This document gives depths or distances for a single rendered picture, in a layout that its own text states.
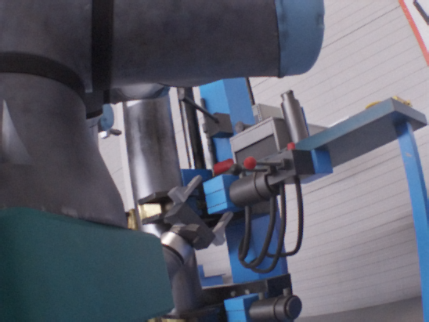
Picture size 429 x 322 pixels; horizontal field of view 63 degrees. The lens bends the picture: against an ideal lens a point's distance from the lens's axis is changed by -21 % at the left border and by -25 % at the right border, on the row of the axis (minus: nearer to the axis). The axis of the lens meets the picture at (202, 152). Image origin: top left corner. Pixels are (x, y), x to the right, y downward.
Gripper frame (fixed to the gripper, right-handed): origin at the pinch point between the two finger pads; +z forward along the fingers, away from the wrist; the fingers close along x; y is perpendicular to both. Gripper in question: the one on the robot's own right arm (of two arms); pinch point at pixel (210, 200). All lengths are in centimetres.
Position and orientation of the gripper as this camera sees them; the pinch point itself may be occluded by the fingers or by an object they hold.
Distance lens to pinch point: 119.9
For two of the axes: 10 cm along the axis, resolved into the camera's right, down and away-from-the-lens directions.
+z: 4.9, -5.8, 6.6
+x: 6.3, 7.5, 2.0
